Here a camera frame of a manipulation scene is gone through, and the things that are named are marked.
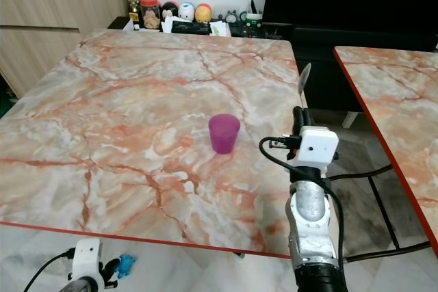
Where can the small blue object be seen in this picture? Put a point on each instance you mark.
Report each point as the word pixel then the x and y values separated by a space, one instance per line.
pixel 126 264

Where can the metal spoon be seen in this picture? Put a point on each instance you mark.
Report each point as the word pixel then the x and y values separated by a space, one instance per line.
pixel 304 78

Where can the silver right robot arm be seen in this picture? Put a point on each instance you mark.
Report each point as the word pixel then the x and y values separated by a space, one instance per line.
pixel 313 230

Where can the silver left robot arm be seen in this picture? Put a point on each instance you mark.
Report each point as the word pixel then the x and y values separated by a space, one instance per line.
pixel 82 286

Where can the purple plastic cup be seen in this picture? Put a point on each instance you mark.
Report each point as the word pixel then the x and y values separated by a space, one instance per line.
pixel 224 135

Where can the dark mug with green rim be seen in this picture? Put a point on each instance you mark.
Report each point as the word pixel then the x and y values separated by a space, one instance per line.
pixel 254 20

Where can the white green packet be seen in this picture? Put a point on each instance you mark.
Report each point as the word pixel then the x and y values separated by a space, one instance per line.
pixel 220 29

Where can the grey totoro figurine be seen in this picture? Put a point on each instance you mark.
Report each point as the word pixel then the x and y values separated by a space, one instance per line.
pixel 230 16

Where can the orange round figurine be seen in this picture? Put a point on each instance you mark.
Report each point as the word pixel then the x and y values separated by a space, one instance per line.
pixel 203 13

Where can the white round figurine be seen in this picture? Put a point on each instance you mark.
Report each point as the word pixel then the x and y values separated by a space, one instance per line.
pixel 186 11

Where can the white paper sheets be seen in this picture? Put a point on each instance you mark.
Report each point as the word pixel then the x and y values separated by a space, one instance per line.
pixel 170 25

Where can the black round figurine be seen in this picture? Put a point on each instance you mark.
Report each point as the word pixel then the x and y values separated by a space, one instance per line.
pixel 169 10

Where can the light wooden cabinet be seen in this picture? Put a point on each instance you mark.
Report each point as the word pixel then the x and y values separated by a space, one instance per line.
pixel 48 22

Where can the red lid glass jar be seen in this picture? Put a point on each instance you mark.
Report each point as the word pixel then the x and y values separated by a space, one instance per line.
pixel 150 14

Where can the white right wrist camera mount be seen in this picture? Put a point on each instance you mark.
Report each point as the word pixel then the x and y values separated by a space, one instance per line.
pixel 316 147

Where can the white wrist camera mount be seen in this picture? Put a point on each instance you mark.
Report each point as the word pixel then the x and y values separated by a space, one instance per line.
pixel 316 147
pixel 87 256

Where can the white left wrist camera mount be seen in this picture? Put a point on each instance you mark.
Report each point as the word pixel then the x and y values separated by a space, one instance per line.
pixel 87 256

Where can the black metal table frame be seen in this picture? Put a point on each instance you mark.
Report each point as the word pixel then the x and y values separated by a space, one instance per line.
pixel 383 210

